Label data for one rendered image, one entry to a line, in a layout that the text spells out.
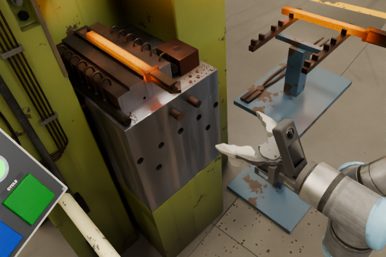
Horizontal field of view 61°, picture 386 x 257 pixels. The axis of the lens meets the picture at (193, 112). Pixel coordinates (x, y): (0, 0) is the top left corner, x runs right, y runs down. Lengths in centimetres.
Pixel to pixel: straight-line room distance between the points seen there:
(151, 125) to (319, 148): 132
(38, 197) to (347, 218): 61
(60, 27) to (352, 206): 111
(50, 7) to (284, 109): 93
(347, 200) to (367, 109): 180
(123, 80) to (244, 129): 129
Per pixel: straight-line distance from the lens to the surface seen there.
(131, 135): 97
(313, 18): 135
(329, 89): 145
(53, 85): 101
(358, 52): 297
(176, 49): 111
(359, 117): 238
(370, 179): 82
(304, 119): 130
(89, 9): 139
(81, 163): 122
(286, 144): 68
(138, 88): 98
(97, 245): 109
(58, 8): 133
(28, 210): 77
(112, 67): 106
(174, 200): 135
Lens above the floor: 157
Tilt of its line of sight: 43 degrees down
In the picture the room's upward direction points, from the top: 7 degrees counter-clockwise
